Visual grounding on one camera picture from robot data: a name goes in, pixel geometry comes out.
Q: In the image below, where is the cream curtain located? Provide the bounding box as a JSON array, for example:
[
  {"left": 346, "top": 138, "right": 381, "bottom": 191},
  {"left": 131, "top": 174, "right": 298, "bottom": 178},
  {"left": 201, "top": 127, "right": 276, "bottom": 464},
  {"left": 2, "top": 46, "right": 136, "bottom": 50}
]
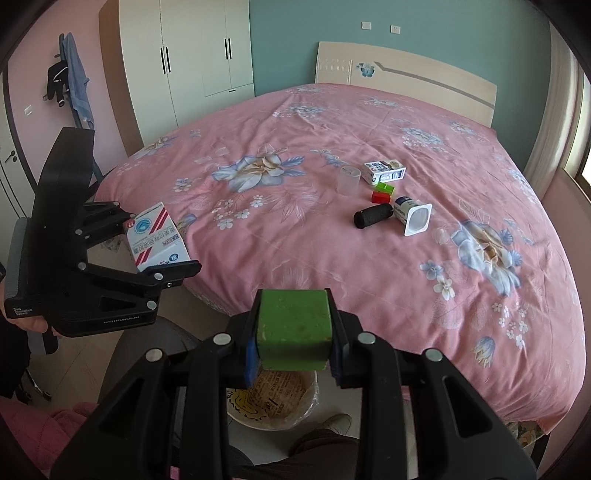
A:
[{"left": 526, "top": 23, "right": 579, "bottom": 185}]

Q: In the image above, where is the blue hanging garment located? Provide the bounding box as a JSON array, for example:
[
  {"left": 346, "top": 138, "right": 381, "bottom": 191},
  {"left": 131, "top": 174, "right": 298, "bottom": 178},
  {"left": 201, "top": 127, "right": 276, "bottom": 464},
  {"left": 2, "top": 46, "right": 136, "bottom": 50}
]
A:
[{"left": 60, "top": 33, "right": 92, "bottom": 129}]

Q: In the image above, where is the beige shoe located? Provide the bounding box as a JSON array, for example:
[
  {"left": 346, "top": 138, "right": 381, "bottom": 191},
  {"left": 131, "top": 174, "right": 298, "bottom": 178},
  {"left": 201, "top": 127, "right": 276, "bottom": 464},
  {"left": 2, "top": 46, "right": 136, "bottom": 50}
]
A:
[{"left": 318, "top": 414, "right": 353, "bottom": 437}]

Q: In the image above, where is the black cylinder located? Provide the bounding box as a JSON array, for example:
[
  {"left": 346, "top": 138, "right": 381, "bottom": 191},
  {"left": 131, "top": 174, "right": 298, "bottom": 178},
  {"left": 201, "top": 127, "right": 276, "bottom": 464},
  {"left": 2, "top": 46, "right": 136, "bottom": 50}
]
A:
[{"left": 353, "top": 207, "right": 394, "bottom": 229}]

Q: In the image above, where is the pink quilted cloth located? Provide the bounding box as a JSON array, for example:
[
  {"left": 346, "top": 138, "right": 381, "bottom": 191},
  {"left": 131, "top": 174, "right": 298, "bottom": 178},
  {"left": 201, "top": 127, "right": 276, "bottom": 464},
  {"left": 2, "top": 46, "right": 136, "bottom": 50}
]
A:
[{"left": 0, "top": 401, "right": 101, "bottom": 480}]

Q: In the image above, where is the floral bed skirt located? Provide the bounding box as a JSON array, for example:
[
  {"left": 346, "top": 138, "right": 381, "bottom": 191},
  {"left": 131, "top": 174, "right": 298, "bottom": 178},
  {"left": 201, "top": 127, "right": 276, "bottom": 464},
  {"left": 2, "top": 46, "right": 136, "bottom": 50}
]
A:
[{"left": 98, "top": 239, "right": 127, "bottom": 260}]

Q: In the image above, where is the pink floral bed sheet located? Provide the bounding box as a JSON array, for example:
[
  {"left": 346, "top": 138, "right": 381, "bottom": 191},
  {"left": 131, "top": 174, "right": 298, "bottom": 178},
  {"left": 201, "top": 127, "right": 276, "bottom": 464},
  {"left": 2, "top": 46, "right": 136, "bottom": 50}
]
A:
[{"left": 95, "top": 83, "right": 583, "bottom": 430}]

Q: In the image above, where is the clear plastic cup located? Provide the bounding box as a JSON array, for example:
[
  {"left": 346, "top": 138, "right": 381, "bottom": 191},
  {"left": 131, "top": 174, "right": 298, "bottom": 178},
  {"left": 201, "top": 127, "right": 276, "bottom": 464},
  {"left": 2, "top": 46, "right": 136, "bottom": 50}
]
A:
[{"left": 338, "top": 166, "right": 362, "bottom": 195}]

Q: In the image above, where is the green sponge block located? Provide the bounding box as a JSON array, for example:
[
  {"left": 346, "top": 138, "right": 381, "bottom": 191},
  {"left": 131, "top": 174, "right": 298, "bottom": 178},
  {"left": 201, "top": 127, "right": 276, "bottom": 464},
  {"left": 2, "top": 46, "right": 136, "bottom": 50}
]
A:
[{"left": 256, "top": 288, "right": 332, "bottom": 372}]

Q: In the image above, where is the small white box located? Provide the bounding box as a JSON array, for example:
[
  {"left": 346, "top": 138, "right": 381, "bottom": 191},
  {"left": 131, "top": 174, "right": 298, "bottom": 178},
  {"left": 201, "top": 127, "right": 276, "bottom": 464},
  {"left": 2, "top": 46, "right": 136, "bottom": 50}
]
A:
[{"left": 392, "top": 196, "right": 433, "bottom": 237}]

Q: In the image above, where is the person's leg in grey pants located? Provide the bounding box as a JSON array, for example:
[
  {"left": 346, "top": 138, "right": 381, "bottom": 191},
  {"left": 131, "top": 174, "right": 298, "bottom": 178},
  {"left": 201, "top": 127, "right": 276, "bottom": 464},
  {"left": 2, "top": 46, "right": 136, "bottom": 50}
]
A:
[{"left": 288, "top": 429, "right": 362, "bottom": 480}]

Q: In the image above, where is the cream wooden headboard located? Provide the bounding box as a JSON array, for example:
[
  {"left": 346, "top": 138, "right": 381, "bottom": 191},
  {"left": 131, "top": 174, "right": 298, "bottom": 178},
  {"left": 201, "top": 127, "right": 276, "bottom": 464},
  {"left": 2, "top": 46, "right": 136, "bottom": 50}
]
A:
[{"left": 315, "top": 41, "right": 497, "bottom": 127}]

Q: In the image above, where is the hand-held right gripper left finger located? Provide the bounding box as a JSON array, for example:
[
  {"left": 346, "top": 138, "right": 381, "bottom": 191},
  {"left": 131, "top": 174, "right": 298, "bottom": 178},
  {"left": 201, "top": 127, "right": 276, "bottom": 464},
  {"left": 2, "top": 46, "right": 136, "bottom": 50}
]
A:
[{"left": 50, "top": 290, "right": 264, "bottom": 480}]

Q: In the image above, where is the white milk carton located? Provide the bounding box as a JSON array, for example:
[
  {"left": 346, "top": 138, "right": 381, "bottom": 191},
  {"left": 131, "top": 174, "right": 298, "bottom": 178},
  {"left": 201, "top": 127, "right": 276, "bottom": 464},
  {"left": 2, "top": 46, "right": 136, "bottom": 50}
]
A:
[{"left": 361, "top": 159, "right": 407, "bottom": 186}]

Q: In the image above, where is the cream wardrobe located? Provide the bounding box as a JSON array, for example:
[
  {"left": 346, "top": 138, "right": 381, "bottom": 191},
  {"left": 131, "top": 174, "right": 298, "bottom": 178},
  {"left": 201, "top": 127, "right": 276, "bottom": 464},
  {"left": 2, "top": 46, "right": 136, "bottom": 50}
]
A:
[{"left": 99, "top": 0, "right": 256, "bottom": 151}]

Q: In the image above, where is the white box with red stripes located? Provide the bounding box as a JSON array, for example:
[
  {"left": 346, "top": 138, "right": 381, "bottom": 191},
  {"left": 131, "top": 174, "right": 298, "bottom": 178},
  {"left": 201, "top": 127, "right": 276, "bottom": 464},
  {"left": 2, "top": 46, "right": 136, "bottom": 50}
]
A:
[{"left": 126, "top": 200, "right": 191, "bottom": 272}]

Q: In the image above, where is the black hanging garment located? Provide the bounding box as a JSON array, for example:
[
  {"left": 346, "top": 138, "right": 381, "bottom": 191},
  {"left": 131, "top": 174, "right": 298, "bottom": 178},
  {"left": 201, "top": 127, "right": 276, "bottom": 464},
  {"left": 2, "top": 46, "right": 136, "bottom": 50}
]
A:
[{"left": 45, "top": 62, "right": 70, "bottom": 108}]

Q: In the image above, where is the white trash bin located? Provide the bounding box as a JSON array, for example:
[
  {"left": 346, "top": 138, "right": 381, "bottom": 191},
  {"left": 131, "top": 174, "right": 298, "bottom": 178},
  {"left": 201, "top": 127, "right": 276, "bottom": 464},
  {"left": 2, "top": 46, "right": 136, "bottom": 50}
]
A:
[{"left": 226, "top": 369, "right": 319, "bottom": 432}]

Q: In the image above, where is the white door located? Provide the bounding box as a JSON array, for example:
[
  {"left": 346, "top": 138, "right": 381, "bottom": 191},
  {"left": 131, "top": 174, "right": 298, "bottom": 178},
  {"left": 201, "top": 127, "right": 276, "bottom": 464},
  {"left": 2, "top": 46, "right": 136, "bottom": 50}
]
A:
[{"left": 0, "top": 69, "right": 35, "bottom": 220}]

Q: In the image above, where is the window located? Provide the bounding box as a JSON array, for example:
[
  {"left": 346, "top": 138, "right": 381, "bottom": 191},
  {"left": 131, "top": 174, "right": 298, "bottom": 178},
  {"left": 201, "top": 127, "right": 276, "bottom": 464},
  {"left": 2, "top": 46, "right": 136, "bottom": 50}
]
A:
[{"left": 561, "top": 60, "right": 591, "bottom": 204}]

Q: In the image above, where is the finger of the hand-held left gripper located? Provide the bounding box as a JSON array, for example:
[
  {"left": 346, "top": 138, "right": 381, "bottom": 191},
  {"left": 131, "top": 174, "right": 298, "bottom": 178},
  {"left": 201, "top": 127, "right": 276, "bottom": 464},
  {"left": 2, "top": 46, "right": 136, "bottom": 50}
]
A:
[
  {"left": 76, "top": 200, "right": 137, "bottom": 251},
  {"left": 69, "top": 260, "right": 203, "bottom": 309}
]

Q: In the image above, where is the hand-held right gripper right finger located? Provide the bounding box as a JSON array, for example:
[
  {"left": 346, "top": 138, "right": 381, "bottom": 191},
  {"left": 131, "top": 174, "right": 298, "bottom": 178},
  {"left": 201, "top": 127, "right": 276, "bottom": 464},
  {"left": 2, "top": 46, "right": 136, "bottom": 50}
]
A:
[{"left": 325, "top": 288, "right": 539, "bottom": 480}]

